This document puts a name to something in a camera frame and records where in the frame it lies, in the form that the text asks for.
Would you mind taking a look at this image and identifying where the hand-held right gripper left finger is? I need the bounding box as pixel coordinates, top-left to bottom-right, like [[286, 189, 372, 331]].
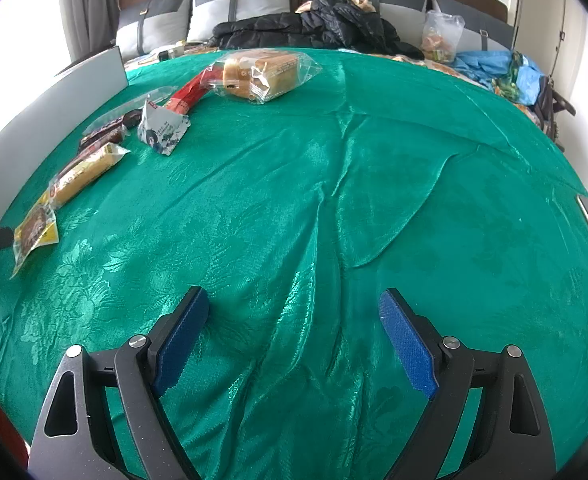
[[28, 286, 209, 480]]

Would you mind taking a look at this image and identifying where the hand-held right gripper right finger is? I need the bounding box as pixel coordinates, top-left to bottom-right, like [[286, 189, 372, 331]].
[[378, 287, 557, 480]]

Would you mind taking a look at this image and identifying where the yellow brown snack packet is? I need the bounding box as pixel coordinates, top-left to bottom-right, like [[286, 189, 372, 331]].
[[10, 204, 61, 279]]

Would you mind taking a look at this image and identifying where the yellow cake bar clear wrapper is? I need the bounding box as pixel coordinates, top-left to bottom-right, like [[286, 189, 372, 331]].
[[48, 142, 131, 209]]

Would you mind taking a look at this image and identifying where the grey storage box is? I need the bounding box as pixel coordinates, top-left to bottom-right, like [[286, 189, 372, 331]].
[[0, 45, 129, 191]]

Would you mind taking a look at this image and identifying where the dark brown snack packet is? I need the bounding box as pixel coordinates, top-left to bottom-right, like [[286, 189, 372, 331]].
[[78, 111, 140, 152]]

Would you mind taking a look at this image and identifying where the white printed snack packet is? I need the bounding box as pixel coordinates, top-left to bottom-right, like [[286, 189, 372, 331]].
[[137, 97, 191, 154]]

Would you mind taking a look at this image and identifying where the red snack packet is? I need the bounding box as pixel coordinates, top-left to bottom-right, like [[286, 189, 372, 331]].
[[161, 67, 215, 114]]

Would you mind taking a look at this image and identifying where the bread loaf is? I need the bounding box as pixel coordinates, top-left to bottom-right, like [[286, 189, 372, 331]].
[[208, 48, 321, 105]]

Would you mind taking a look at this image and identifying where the clear bag of snacks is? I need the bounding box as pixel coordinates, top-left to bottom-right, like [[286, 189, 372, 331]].
[[420, 9, 466, 64]]

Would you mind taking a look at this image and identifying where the green patterned bedspread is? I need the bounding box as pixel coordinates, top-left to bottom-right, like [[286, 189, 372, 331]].
[[0, 47, 588, 480]]

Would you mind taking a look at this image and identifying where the grey curtain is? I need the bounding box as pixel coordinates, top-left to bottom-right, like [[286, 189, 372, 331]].
[[55, 0, 120, 67]]

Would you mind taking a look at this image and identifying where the dark folding chair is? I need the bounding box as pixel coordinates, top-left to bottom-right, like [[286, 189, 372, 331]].
[[538, 77, 577, 141]]

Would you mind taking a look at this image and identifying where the blue cloth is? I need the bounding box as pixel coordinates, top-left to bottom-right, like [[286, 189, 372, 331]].
[[453, 49, 546, 107]]

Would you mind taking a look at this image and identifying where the black puffer jacket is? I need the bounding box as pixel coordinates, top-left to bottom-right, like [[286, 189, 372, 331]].
[[208, 0, 425, 59]]

